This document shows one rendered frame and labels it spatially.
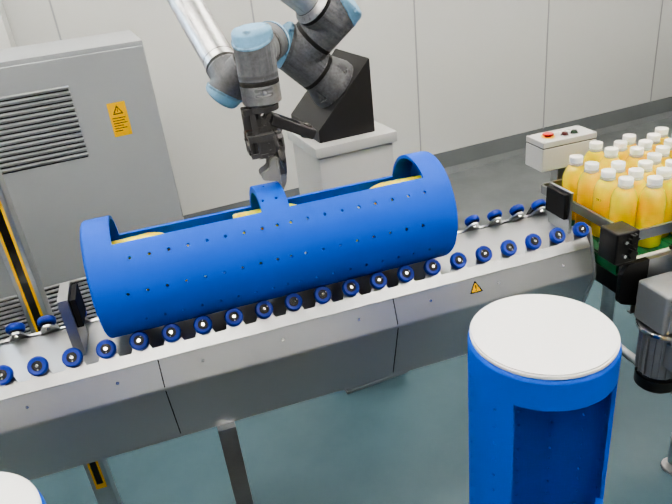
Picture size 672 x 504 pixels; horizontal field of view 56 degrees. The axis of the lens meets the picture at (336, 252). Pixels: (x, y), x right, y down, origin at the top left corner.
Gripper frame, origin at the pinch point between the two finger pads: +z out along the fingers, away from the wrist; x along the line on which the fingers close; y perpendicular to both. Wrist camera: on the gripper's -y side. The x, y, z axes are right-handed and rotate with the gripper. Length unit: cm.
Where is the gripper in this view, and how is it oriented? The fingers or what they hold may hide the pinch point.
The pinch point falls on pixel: (284, 183)
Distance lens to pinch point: 154.4
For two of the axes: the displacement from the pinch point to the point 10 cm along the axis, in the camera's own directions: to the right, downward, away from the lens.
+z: 1.1, 8.8, 4.5
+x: 3.0, 4.1, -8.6
